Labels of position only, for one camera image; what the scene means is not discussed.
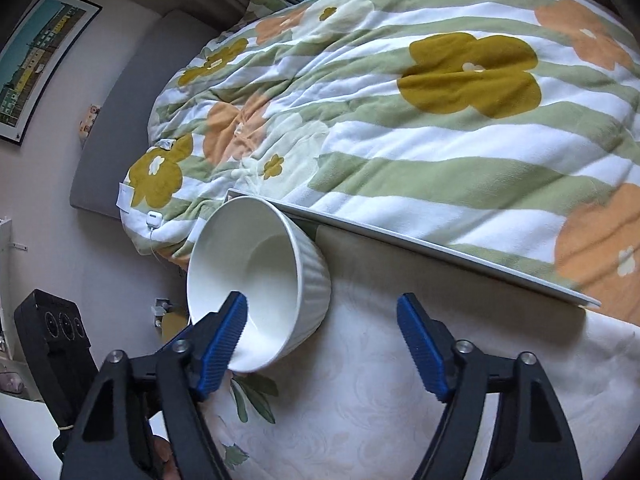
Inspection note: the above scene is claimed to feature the white wall shelf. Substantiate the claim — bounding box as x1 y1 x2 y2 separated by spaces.
0 218 28 361

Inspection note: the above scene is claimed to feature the person's left hand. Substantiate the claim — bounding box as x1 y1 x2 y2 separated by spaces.
153 436 181 480

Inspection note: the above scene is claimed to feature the green striped pillow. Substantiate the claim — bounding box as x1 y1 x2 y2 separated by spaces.
231 0 291 32

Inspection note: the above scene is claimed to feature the floral green striped quilt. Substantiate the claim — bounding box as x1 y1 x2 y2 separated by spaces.
117 0 639 323

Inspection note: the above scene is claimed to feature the white table edge rail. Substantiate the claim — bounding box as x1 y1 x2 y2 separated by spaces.
226 187 602 309

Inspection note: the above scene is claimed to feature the small plush toy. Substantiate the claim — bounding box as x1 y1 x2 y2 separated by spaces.
78 104 101 140

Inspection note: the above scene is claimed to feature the white floral tablecloth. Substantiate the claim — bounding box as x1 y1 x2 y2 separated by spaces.
203 226 639 479

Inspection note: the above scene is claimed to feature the white ribbed bowl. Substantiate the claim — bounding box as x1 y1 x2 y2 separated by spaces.
186 196 331 373

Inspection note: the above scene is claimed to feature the framed townscape picture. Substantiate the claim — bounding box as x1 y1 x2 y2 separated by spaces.
0 0 102 146

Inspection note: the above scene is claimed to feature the grey padded headboard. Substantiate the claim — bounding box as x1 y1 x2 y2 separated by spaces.
70 10 217 219

